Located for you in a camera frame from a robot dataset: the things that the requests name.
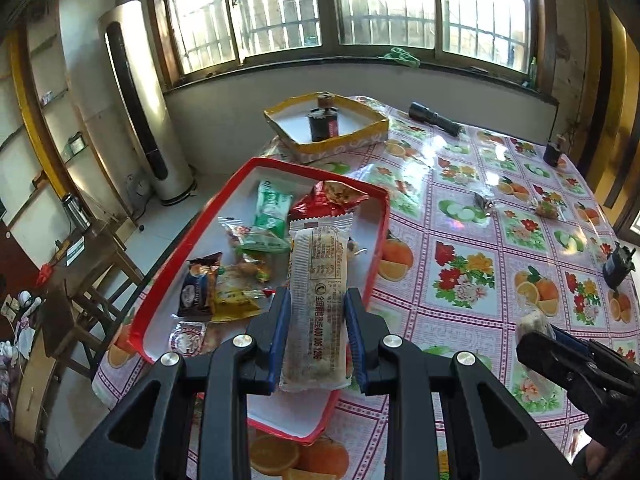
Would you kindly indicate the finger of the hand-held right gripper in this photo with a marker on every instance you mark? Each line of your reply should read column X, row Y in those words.
column 567, row 337
column 545, row 355

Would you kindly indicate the red and white snack packet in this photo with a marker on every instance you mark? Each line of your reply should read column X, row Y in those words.
column 187, row 340

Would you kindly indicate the yellow cardboard box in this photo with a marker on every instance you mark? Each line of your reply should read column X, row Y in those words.
column 345, row 145

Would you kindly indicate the dark blue snack packet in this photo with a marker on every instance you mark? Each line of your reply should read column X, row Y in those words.
column 197, row 287

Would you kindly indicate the yellow snack packet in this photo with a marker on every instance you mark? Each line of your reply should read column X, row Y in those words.
column 235, row 297

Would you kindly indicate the green snack packet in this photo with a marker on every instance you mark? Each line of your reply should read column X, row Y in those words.
column 270, row 210

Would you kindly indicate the small black device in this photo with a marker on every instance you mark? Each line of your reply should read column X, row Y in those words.
column 617, row 265

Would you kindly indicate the fruit print tablecloth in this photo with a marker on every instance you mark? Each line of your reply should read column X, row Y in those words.
column 450, row 240

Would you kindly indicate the green cloth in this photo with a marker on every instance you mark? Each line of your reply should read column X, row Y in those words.
column 402, row 56

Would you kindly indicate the clear crumpled wrapper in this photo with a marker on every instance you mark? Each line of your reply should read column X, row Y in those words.
column 482, row 202

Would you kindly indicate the white tower air conditioner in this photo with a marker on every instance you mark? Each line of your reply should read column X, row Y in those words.
column 150, row 110

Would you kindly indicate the small black bottle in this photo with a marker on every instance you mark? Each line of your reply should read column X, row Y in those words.
column 552, row 152

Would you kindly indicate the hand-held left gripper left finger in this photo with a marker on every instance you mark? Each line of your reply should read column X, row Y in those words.
column 280, row 340

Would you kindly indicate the small wrapped candy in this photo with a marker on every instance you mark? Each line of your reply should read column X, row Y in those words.
column 547, row 208

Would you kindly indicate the yellow trimmed wall cabinet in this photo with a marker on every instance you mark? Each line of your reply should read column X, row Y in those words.
column 30, row 135

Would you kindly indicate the wooden stool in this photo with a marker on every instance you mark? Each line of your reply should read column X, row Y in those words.
column 100, row 260

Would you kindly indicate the steel thermos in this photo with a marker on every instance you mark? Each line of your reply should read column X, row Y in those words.
column 76, row 210

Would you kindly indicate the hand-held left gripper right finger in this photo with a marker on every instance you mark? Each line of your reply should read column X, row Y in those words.
column 355, row 345

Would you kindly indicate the clear golden snack packet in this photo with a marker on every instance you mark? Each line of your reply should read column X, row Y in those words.
column 255, row 266

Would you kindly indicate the long white snack packet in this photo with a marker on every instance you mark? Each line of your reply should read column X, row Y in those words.
column 315, row 300

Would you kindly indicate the barred window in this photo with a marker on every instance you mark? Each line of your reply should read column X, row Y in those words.
column 350, row 5

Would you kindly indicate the small rice cracker packet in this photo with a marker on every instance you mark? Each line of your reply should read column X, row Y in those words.
column 532, row 322

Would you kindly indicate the black flashlight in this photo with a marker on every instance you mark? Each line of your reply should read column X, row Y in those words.
column 432, row 117

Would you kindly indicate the green bottle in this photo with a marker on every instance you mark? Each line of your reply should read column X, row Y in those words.
column 533, row 70

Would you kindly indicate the red rimmed white tray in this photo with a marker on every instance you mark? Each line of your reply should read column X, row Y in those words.
column 295, row 412

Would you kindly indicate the clear red print snack packet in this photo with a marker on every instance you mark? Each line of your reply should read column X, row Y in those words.
column 235, row 232

